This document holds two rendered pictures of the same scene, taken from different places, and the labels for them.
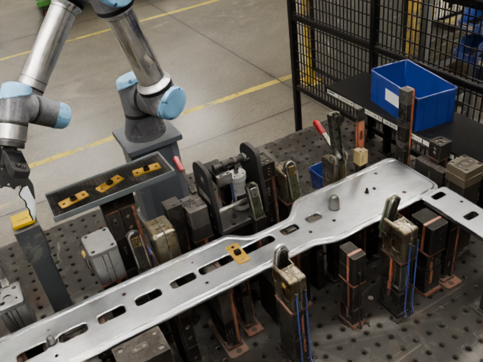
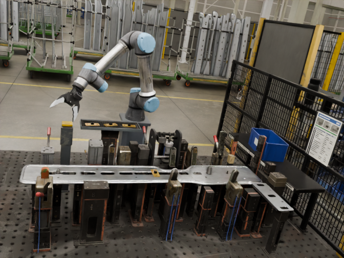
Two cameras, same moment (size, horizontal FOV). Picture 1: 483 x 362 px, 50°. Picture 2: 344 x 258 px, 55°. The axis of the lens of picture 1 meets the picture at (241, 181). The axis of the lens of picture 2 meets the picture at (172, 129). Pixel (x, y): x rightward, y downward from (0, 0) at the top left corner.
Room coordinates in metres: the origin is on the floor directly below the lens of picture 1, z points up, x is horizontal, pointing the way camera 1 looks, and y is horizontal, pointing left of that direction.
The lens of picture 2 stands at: (-0.63, -0.14, 1.88)
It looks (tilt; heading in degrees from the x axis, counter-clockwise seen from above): 19 degrees down; 4
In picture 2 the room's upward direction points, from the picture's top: 10 degrees clockwise
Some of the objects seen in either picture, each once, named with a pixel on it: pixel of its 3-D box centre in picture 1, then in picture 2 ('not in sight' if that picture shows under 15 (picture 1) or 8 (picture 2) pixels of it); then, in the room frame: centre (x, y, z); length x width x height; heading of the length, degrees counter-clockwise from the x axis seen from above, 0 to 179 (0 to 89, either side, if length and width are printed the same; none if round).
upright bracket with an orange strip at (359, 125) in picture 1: (359, 172); (229, 169); (1.46, -0.41, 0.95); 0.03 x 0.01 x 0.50; 115
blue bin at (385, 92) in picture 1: (410, 93); (266, 144); (1.70, -0.67, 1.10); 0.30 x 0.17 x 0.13; 15
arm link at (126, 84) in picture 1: (136, 91); (137, 97); (1.69, 0.32, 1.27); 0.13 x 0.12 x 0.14; 46
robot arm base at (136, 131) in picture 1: (143, 120); (135, 111); (1.69, 0.32, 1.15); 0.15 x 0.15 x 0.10
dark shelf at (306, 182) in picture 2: (422, 119); (269, 157); (1.64, -0.69, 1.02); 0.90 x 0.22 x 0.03; 25
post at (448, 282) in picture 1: (447, 243); (259, 212); (1.16, -0.61, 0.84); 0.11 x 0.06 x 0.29; 25
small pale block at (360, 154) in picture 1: (359, 193); (226, 179); (1.42, -0.40, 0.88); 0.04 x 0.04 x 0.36; 25
